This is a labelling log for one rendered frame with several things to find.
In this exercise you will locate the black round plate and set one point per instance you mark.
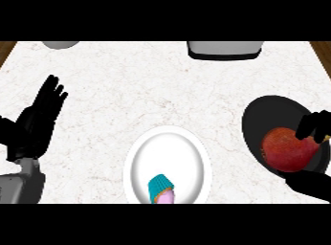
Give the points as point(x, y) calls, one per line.
point(272, 115)

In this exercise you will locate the pale grey appliance, black base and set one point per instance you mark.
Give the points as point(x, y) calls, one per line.
point(224, 49)

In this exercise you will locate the red round fruit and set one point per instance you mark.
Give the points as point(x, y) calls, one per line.
point(286, 151)

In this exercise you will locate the white round plate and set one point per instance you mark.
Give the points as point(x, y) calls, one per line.
point(166, 153)

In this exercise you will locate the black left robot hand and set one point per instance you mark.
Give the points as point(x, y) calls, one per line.
point(38, 124)

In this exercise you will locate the grey round object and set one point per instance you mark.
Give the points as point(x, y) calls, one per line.
point(60, 44)

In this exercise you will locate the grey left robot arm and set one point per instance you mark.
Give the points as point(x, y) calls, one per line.
point(14, 188)

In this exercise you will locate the teal cupcake with pink frosting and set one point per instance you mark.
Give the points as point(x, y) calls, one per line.
point(160, 186)

